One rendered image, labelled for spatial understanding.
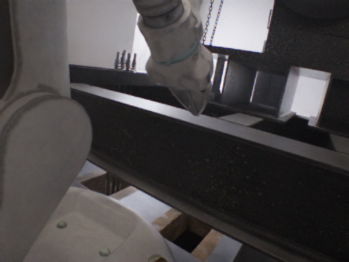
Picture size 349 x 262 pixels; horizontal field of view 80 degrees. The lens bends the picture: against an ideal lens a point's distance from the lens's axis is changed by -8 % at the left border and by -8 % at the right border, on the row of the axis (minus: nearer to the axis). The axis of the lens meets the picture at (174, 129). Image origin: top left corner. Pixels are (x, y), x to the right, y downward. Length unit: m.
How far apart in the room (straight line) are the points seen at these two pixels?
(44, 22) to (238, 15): 3.37
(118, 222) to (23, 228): 0.37
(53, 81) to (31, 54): 0.05
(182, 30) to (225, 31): 3.36
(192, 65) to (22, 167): 0.26
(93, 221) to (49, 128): 0.47
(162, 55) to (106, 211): 0.54
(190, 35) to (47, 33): 0.21
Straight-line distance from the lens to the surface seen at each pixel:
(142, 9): 0.27
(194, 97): 0.41
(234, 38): 3.56
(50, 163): 0.36
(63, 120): 0.35
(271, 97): 1.52
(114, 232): 0.72
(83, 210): 0.78
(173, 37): 0.28
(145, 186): 0.71
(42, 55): 0.38
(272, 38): 0.94
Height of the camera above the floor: 0.77
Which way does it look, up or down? 14 degrees down
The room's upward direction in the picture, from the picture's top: 9 degrees clockwise
